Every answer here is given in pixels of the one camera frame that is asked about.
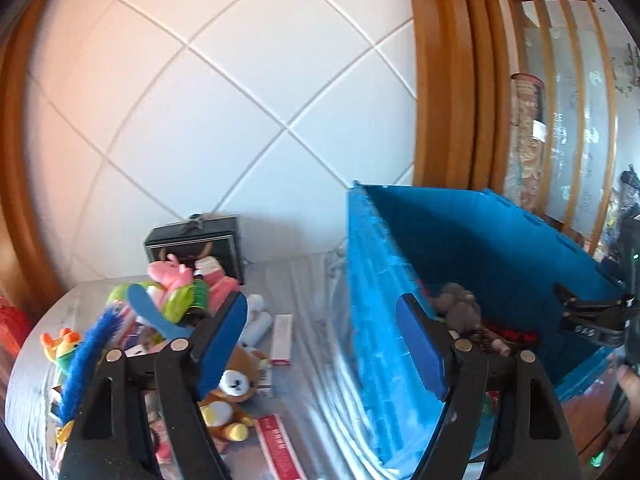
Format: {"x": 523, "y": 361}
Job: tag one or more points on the small white barcode box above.
{"x": 264, "y": 386}

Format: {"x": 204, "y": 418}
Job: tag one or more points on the white bottle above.
{"x": 255, "y": 304}
{"x": 255, "y": 329}

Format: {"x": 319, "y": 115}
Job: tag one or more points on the long red box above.
{"x": 277, "y": 448}

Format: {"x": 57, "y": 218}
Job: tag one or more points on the small red white box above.
{"x": 281, "y": 341}

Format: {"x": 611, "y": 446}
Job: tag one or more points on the blue paddle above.
{"x": 140, "y": 301}

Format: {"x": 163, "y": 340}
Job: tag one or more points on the black gift box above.
{"x": 198, "y": 237}

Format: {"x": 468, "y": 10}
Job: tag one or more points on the rolled patterned rug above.
{"x": 528, "y": 133}

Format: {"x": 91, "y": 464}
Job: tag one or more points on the white bottle lower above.
{"x": 255, "y": 329}

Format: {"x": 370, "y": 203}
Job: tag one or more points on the white bottle upper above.
{"x": 255, "y": 304}

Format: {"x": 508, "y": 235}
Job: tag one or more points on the pink pig plush on pile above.
{"x": 170, "y": 273}

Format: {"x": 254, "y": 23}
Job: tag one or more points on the wooden headboard frame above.
{"x": 463, "y": 94}

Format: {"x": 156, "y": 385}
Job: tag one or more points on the green wipes pack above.
{"x": 177, "y": 302}

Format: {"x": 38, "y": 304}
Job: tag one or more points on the blue feather duster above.
{"x": 85, "y": 361}

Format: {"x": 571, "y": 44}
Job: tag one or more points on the grey rabbit plush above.
{"x": 458, "y": 307}

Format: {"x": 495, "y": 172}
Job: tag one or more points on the colourful duck toy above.
{"x": 61, "y": 350}

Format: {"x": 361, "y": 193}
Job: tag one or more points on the brown bear plush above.
{"x": 221, "y": 409}

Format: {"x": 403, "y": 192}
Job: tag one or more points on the red bag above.
{"x": 14, "y": 327}

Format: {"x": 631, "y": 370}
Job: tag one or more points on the person right hand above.
{"x": 629, "y": 382}

